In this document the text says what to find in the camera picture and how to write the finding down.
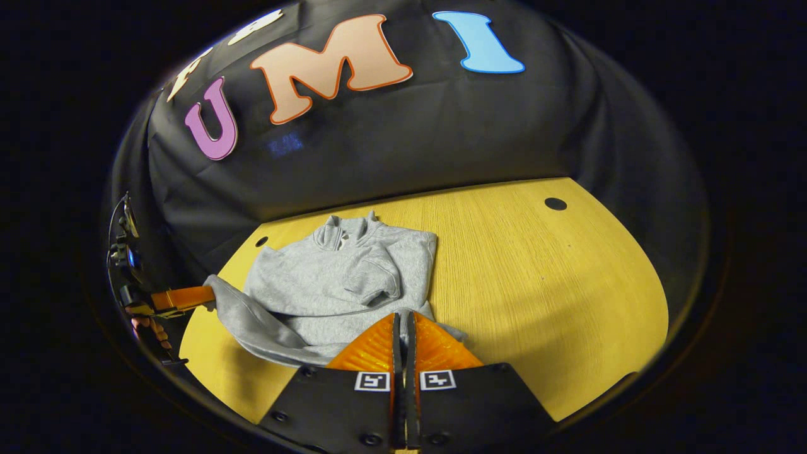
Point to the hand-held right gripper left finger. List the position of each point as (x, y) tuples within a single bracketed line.
[(334, 410)]

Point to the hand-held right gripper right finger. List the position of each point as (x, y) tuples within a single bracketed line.
[(479, 403)]

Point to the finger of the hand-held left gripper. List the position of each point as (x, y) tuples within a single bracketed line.
[(186, 297)]

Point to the grey zip-neck sweatshirt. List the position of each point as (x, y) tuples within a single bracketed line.
[(315, 284)]

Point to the black backdrop cloth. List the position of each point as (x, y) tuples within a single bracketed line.
[(410, 139)]

